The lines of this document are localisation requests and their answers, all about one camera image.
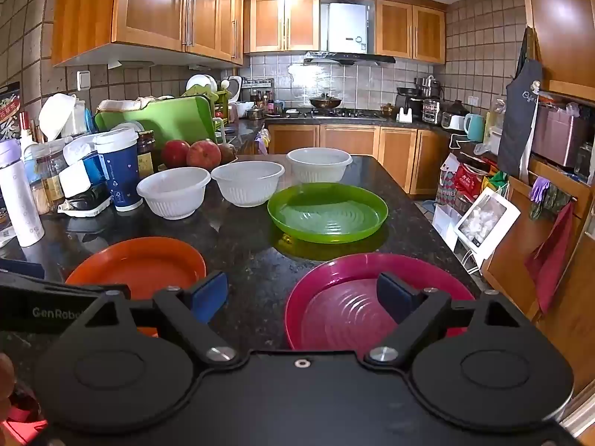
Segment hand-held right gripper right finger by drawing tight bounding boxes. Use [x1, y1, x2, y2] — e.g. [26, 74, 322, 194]
[365, 272, 531, 365]

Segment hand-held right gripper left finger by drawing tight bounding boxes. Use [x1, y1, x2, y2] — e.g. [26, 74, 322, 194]
[81, 271, 242, 368]

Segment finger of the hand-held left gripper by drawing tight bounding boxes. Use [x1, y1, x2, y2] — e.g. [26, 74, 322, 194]
[0, 259, 46, 280]
[0, 271, 132, 296]

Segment orange plate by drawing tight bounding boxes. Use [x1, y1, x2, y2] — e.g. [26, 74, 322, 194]
[65, 237, 208, 337]

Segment white bowl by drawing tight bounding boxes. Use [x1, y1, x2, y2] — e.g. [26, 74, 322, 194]
[210, 162, 286, 208]
[286, 147, 354, 184]
[136, 166, 212, 220]

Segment green plate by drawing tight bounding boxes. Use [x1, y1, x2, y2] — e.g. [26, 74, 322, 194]
[267, 182, 389, 245]

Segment person's left hand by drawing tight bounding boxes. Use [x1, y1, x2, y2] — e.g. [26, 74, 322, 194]
[0, 352, 16, 421]

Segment white water bottle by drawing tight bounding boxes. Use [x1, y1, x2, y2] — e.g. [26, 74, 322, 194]
[0, 139, 46, 248]

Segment white plastic tray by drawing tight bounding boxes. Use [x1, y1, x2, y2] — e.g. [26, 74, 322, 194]
[58, 194, 115, 217]

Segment clear plastic canister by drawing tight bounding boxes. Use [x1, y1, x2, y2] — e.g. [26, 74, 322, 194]
[23, 142, 68, 214]

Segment blue white tissue pack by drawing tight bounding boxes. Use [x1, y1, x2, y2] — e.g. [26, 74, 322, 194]
[58, 149, 107, 198]

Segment white photo box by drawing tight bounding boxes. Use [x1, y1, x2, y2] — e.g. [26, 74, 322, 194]
[453, 187, 521, 261]

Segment blue paper cup white lid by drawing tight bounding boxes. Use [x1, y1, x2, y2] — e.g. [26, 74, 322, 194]
[94, 127, 144, 213]

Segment white patterned paper bag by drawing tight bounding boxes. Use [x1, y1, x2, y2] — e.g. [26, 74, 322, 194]
[435, 153, 461, 205]

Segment red snack bag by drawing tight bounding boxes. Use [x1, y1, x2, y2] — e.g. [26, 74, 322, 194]
[454, 162, 489, 200]

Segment red apple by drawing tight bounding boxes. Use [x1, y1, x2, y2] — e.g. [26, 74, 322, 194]
[161, 139, 191, 169]
[187, 140, 222, 170]

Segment wooden lower cabinets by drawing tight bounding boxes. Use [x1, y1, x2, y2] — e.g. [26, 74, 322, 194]
[267, 123, 449, 196]

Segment dark sauce jar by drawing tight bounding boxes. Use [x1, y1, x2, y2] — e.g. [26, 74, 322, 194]
[136, 130, 156, 180]

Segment green and yellow bag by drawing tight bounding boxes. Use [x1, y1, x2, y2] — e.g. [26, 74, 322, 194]
[483, 172, 509, 196]

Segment dark printed snack bag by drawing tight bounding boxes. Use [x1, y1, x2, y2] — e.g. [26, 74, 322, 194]
[0, 83, 24, 142]

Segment red cloth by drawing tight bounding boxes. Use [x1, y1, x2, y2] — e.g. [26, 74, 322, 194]
[525, 202, 575, 314]

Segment green cutting board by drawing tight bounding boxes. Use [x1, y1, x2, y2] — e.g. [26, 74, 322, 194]
[95, 95, 218, 147]

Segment purple rubber gloves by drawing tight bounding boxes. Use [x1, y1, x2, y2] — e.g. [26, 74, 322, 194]
[529, 175, 551, 203]

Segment mint green mug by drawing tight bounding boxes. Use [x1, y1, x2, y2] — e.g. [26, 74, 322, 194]
[463, 114, 486, 143]

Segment green camouflage cloth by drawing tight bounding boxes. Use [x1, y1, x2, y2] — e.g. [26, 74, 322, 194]
[530, 186, 572, 221]

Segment green dish rack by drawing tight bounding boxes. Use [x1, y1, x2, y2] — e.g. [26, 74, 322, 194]
[211, 88, 231, 147]

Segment gas stove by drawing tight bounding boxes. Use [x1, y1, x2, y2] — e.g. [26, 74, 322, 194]
[311, 108, 378, 119]

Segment row of seasoning bottles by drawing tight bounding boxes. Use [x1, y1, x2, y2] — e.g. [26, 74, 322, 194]
[248, 88, 276, 115]

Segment clear plastic bag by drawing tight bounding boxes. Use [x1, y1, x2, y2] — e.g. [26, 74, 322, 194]
[474, 97, 506, 156]

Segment black wok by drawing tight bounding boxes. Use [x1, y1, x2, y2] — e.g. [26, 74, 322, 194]
[309, 94, 343, 110]

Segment white dish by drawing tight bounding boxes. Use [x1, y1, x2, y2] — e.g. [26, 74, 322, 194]
[186, 74, 218, 98]

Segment steel pot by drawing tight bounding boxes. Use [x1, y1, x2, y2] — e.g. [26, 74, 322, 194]
[416, 75, 441, 98]

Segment dark apron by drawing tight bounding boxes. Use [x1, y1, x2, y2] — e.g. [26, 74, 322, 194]
[497, 28, 544, 178]

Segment mauve storage box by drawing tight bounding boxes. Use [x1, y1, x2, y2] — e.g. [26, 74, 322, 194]
[531, 102, 592, 168]

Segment range hood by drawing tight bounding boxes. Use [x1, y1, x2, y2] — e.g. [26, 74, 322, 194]
[303, 51, 396, 67]

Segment wooden upper cabinet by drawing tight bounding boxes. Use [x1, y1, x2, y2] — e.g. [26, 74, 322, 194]
[250, 0, 321, 53]
[52, 0, 245, 67]
[376, 0, 447, 65]

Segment white water heater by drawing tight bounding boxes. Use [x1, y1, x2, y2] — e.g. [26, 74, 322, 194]
[328, 2, 371, 54]

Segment wooden shelf cabinet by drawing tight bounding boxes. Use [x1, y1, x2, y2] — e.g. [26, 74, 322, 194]
[481, 0, 595, 395]

